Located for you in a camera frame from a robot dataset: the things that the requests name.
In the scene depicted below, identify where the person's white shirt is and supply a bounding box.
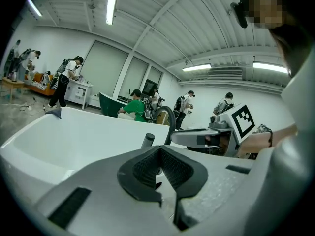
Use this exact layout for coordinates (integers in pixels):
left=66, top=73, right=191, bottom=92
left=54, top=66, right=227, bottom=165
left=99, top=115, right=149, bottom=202
left=280, top=65, right=315, bottom=142

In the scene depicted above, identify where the ceiling air conditioner vent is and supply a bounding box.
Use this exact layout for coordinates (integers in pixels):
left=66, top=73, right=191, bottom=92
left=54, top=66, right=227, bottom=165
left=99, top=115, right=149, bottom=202
left=208, top=67, right=243, bottom=80

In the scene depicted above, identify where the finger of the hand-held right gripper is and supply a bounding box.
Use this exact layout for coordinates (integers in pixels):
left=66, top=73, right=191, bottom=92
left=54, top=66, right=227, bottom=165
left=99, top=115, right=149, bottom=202
left=171, top=128, right=217, bottom=147

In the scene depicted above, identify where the wide window roller blind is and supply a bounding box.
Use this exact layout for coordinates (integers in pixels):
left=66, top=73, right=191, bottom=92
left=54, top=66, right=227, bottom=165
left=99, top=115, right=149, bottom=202
left=81, top=40, right=128, bottom=98

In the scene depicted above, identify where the small wooden table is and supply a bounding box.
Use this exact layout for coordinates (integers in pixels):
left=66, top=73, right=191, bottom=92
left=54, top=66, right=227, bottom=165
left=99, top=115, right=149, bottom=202
left=0, top=77, right=25, bottom=100

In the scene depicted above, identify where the green bathtub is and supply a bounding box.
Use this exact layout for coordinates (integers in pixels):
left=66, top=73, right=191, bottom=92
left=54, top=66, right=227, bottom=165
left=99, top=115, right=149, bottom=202
left=98, top=91, right=128, bottom=118

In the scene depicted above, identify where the striped cushion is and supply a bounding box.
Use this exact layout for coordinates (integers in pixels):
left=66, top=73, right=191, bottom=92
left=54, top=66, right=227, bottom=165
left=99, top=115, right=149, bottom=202
left=31, top=80, right=47, bottom=90

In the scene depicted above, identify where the person's face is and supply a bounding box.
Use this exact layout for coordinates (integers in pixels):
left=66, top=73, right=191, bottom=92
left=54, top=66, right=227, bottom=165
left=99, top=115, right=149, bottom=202
left=246, top=0, right=288, bottom=30

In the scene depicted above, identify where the medium window roller blind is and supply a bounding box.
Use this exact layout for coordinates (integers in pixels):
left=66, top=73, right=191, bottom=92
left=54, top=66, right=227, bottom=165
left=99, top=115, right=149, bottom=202
left=119, top=57, right=150, bottom=100

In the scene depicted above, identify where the black head-worn camera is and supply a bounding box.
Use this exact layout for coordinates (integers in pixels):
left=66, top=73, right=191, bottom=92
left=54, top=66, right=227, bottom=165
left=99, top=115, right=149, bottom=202
left=230, top=0, right=250, bottom=29

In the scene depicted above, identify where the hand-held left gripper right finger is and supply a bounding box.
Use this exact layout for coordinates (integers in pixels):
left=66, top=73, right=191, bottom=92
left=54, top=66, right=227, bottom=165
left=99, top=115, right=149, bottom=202
left=159, top=145, right=273, bottom=236

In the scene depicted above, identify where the cardboard box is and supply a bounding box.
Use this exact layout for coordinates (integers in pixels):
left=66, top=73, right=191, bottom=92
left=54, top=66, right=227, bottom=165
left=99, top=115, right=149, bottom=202
left=156, top=112, right=170, bottom=126

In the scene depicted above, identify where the ceiling tube light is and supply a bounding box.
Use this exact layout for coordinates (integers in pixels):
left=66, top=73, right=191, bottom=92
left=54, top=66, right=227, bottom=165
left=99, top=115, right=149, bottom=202
left=252, top=61, right=288, bottom=74
left=182, top=63, right=212, bottom=72
left=26, top=0, right=43, bottom=17
left=105, top=0, right=121, bottom=26

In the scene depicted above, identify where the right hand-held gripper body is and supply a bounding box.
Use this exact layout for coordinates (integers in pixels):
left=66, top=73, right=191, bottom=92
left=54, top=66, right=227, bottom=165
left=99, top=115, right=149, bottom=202
left=188, top=103, right=256, bottom=158

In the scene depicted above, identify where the person's right forearm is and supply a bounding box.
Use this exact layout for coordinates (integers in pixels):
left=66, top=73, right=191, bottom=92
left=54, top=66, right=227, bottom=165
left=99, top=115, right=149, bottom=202
left=237, top=124, right=298, bottom=157

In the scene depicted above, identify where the black grey handheld tool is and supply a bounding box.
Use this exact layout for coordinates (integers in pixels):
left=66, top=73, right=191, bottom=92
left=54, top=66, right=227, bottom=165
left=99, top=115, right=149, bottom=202
left=140, top=133, right=156, bottom=149

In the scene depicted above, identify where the narrow window roller blind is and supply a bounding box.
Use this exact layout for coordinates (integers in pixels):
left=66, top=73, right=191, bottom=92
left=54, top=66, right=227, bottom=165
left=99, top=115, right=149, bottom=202
left=147, top=66, right=163, bottom=83

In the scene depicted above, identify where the floor cable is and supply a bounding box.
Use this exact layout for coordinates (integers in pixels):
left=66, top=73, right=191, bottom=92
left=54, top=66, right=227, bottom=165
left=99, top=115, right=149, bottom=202
left=19, top=97, right=46, bottom=113

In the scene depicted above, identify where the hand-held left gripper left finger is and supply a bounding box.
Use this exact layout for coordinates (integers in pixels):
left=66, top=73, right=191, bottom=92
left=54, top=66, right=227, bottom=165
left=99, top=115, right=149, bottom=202
left=36, top=145, right=178, bottom=236

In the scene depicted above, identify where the white bathtub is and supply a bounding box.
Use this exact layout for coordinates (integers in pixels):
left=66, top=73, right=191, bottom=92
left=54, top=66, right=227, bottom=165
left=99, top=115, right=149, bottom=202
left=0, top=106, right=191, bottom=221

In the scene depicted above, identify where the white cabinet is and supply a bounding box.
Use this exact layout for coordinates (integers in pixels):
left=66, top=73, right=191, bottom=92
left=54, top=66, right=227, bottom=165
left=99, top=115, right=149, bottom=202
left=64, top=79, right=94, bottom=110

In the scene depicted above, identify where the orange sofa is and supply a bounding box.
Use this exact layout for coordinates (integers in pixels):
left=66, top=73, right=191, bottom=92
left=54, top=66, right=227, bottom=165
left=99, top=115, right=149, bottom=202
left=24, top=72, right=56, bottom=97

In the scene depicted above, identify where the grey cloth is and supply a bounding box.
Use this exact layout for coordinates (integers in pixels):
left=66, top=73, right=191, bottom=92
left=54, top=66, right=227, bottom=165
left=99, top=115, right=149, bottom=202
left=45, top=107, right=62, bottom=119

